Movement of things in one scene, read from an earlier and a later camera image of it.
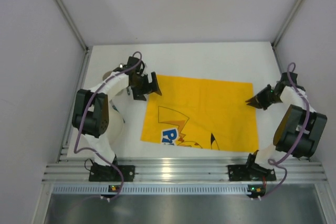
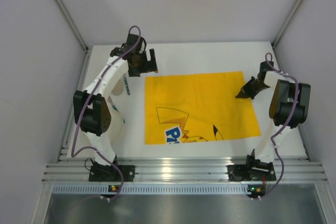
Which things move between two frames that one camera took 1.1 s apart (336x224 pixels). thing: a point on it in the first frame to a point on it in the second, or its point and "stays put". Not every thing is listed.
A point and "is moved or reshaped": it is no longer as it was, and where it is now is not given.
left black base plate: [111, 173] stays put
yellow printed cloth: [203, 113] is moved or reshaped
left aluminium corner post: [63, 8] stays put
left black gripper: [144, 85] to [145, 63]
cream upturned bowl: [115, 127] stays put
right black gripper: [263, 98] to [252, 86]
